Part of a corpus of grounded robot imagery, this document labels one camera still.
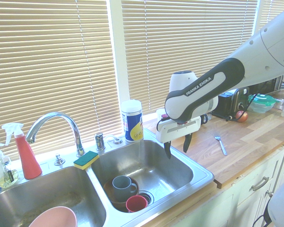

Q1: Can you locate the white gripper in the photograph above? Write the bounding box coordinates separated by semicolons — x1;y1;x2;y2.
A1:
155;115;202;160

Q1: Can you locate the silver metal fork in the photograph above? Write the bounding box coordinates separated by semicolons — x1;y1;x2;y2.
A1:
214;135;228;156

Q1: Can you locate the white sink hole cap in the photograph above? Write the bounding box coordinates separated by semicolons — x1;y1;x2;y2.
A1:
106;134;124;145

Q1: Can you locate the chrome sink sprayer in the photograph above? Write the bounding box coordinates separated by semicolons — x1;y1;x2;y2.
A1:
95;132;107;151

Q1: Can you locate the white dish rack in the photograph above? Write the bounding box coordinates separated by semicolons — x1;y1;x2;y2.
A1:
0;134;215;227

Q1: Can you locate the white wipes canister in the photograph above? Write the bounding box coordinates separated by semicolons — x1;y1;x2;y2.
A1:
121;99;144;143

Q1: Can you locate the steel drain strainer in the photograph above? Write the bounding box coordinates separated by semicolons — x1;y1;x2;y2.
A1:
139;190;154;204

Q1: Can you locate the black silver toaster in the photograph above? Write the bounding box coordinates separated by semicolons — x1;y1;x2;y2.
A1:
212;87;250;121

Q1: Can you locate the grey mug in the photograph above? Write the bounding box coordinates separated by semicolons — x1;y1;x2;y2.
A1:
112;175;138;201

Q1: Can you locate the red apple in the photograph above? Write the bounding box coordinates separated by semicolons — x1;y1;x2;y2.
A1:
235;110;249;123

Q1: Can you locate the red plastic cup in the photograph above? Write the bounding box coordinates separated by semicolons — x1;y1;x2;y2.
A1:
125;195;148;213

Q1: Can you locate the brown wooden bowl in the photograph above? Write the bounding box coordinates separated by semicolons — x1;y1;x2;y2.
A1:
103;176;140;213

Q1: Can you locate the yellow green sponge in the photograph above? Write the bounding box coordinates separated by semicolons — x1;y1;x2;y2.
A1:
73;150;99;170

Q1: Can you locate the white kitchen cabinet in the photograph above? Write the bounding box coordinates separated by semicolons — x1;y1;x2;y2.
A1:
156;141;284;227

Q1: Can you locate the clear container green lid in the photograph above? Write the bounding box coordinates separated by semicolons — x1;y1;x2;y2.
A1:
248;94;277;114

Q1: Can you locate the wide beige window blind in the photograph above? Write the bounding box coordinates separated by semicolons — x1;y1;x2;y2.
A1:
0;0;116;161
121;0;260;112

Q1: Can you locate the dark countertop appliance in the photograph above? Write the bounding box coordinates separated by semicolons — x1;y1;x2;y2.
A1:
250;75;284;94

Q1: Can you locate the chrome faucet knob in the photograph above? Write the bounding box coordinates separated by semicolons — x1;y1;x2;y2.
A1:
53;153;66;166

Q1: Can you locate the white rounded foreground housing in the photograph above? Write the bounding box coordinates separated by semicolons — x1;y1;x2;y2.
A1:
266;175;284;227

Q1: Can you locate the chrome curved faucet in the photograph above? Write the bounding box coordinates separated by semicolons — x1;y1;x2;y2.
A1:
26;112;86;158

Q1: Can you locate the pink plastic bowl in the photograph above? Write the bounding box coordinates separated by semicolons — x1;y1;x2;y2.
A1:
28;206;78;227

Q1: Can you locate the red spray bottle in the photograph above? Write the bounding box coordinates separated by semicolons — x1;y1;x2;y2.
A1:
1;122;43;180

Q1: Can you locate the narrow beige window blind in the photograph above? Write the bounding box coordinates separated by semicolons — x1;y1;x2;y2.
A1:
260;0;284;29

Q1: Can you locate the clear soap pump bottle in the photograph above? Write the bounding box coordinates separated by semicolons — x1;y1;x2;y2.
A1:
0;143;19;189

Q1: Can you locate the metal drawer handle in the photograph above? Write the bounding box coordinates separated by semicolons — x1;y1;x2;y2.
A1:
251;176;270;192

